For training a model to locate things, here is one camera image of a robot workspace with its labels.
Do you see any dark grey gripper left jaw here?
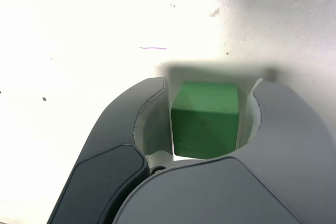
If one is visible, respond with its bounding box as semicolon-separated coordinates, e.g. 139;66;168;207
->
48;76;174;224

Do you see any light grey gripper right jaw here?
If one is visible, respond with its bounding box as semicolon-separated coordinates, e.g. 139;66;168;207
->
112;80;336;224

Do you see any green cube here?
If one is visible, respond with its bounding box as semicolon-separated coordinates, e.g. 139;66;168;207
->
171;82;240;159

